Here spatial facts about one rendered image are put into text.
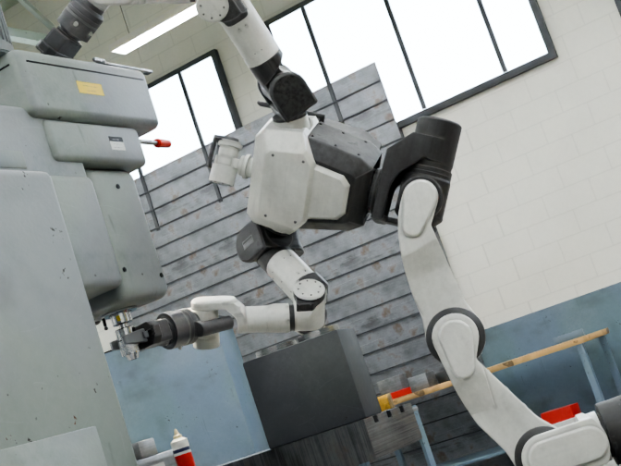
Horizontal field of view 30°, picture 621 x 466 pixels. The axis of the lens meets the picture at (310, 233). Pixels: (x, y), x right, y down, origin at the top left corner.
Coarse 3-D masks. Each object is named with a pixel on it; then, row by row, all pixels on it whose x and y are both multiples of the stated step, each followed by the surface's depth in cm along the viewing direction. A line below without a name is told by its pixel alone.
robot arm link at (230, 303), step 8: (216, 296) 284; (224, 296) 284; (232, 296) 284; (192, 304) 280; (200, 304) 279; (208, 304) 279; (216, 304) 279; (224, 304) 279; (232, 304) 279; (240, 304) 281; (232, 312) 279; (240, 312) 280; (240, 320) 280; (240, 328) 280
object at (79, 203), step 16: (64, 176) 250; (64, 192) 247; (80, 192) 252; (64, 208) 245; (80, 208) 250; (96, 208) 254; (80, 224) 248; (96, 224) 252; (80, 240) 246; (96, 240) 250; (80, 256) 244; (96, 256) 248; (112, 256) 253; (80, 272) 242; (96, 272) 246; (112, 272) 251; (96, 288) 247; (112, 288) 253
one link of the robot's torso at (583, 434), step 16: (576, 416) 278; (592, 416) 276; (544, 432) 272; (560, 432) 271; (576, 432) 269; (592, 432) 269; (528, 448) 271; (544, 448) 270; (560, 448) 269; (576, 448) 269; (592, 448) 268; (608, 448) 269; (528, 464) 271; (544, 464) 270; (560, 464) 269; (576, 464) 268; (592, 464) 269
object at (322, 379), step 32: (256, 352) 243; (288, 352) 237; (320, 352) 235; (352, 352) 238; (256, 384) 239; (288, 384) 237; (320, 384) 235; (352, 384) 233; (288, 416) 237; (320, 416) 235; (352, 416) 232
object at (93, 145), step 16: (48, 128) 251; (64, 128) 255; (80, 128) 260; (96, 128) 265; (112, 128) 271; (64, 144) 253; (80, 144) 258; (96, 144) 263; (112, 144) 268; (128, 144) 274; (64, 160) 252; (80, 160) 257; (96, 160) 261; (112, 160) 266; (128, 160) 272; (144, 160) 277
